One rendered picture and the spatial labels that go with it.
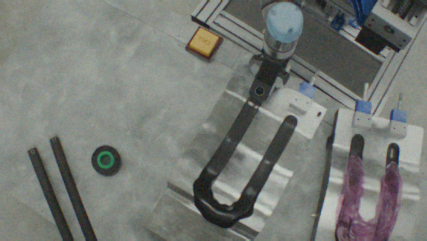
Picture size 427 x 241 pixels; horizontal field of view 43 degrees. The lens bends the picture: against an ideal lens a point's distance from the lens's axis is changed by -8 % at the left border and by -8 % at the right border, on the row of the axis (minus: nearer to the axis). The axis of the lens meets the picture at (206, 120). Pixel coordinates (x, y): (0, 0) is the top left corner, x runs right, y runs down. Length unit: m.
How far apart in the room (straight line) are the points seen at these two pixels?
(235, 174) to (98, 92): 0.46
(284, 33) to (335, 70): 1.15
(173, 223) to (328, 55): 1.13
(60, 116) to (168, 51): 0.36
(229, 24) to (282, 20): 1.13
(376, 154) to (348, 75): 0.80
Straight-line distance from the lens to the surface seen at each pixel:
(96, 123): 1.61
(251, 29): 2.30
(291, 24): 1.19
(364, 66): 2.35
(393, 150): 1.60
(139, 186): 1.55
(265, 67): 1.35
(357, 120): 1.55
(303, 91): 1.52
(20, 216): 2.46
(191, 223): 1.47
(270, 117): 1.50
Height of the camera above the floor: 2.33
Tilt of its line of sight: 75 degrees down
